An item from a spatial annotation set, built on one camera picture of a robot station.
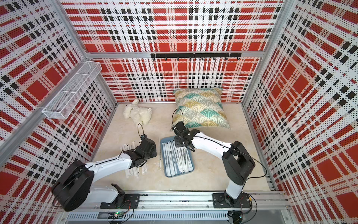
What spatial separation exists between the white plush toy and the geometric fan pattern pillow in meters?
0.24

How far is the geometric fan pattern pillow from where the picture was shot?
95 cm

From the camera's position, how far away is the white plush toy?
3.38ft
